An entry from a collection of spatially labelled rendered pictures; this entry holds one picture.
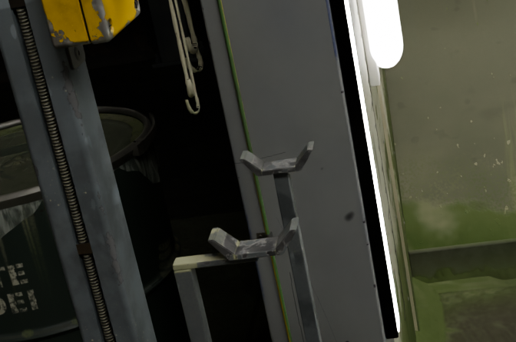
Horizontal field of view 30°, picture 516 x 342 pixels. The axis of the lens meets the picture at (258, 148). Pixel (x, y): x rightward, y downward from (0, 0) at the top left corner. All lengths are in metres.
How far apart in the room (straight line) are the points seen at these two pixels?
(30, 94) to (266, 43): 0.53
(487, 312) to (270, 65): 1.57
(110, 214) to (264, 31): 0.50
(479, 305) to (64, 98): 2.08
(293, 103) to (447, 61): 1.67
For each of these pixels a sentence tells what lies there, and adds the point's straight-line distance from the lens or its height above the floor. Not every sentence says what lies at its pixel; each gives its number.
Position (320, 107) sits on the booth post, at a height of 1.04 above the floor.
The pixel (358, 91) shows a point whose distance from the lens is 1.40.
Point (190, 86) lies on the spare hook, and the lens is 1.41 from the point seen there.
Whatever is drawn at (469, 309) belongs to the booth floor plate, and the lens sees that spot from 2.84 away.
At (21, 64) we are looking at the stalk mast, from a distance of 0.92.
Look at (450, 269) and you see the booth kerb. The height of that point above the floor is 0.10.
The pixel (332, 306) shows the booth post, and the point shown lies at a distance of 1.53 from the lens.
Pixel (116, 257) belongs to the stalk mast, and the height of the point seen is 1.07.
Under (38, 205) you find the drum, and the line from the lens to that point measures 1.87.
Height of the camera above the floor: 1.45
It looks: 19 degrees down
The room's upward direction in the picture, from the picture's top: 11 degrees counter-clockwise
